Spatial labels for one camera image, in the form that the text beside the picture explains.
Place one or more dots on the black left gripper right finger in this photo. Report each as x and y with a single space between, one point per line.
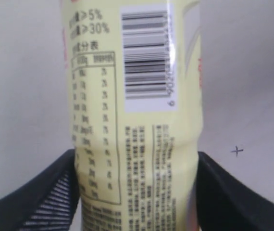
225 204

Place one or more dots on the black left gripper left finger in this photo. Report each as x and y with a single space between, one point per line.
48 202

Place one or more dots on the yellow juice bottle red cap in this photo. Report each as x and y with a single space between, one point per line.
134 81

